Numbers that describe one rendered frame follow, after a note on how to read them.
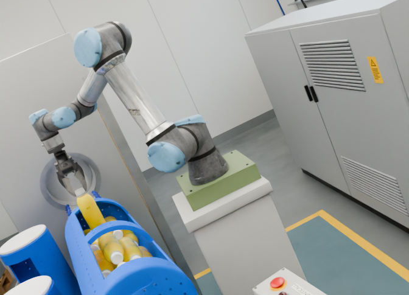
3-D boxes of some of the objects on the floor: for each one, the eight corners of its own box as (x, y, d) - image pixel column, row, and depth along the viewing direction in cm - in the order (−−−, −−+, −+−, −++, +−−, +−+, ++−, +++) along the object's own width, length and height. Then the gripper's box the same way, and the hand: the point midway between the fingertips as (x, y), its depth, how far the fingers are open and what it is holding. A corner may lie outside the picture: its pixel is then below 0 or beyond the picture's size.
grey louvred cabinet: (344, 150, 457) (293, 11, 422) (540, 226, 250) (470, -35, 215) (297, 174, 451) (240, 35, 417) (456, 272, 244) (371, 11, 209)
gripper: (67, 139, 189) (91, 183, 194) (41, 152, 186) (66, 197, 191) (69, 141, 181) (94, 187, 186) (42, 154, 178) (68, 202, 183)
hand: (79, 191), depth 186 cm, fingers closed on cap, 4 cm apart
